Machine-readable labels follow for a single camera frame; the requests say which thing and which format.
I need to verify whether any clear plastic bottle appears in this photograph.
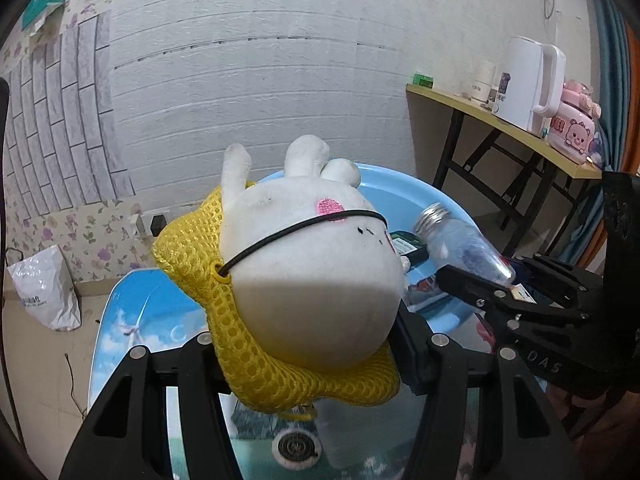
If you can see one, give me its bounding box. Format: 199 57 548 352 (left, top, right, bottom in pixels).
414 202 517 286

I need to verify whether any dark green bottle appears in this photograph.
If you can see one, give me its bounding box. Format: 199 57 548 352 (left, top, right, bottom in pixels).
389 230 431 266

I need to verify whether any sea print desktop table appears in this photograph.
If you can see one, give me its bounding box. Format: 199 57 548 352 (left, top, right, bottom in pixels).
87 265 566 480

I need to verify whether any white electric kettle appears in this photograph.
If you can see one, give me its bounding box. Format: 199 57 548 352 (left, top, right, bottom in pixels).
492 36 567 133

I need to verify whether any white plastic floor bag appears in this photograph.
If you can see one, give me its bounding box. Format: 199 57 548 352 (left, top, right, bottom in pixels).
7 245 82 332

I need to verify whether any white plush rabbit toy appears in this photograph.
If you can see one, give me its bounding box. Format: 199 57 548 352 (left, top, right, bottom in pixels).
218 135 412 373

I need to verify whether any wooden folding side table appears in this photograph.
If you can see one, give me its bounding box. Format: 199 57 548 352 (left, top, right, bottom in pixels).
406 82 603 261

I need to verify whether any round white black disc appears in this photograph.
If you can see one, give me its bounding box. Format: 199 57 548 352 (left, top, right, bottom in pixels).
272 427 322 472

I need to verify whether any wall socket with black plug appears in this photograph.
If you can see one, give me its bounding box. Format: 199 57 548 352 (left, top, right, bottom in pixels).
131 210 171 236

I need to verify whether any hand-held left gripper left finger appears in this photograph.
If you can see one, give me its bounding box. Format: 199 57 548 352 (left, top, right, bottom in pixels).
59 332 236 480

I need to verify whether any teal curtain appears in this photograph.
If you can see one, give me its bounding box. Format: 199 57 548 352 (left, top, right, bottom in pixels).
582 0 640 281

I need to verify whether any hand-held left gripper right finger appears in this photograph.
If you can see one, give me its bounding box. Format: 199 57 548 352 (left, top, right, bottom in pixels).
395 302 586 480

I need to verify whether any clear plastic container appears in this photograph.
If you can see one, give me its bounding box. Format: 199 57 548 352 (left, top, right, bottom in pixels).
315 395 426 468

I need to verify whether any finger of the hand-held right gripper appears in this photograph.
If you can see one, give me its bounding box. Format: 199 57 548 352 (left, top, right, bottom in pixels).
512 255 603 311
437 265 541 321

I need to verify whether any white cup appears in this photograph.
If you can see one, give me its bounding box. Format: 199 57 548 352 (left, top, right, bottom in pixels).
471 60 497 103

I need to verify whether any blue plastic basin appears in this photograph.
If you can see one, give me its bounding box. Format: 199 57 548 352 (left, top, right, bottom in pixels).
247 162 482 337

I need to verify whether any white plush toy yellow net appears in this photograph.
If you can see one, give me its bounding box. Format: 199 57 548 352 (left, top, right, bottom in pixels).
151 185 401 418

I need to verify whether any pink bear appliance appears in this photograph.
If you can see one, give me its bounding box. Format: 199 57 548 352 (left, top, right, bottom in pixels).
547 79 603 165

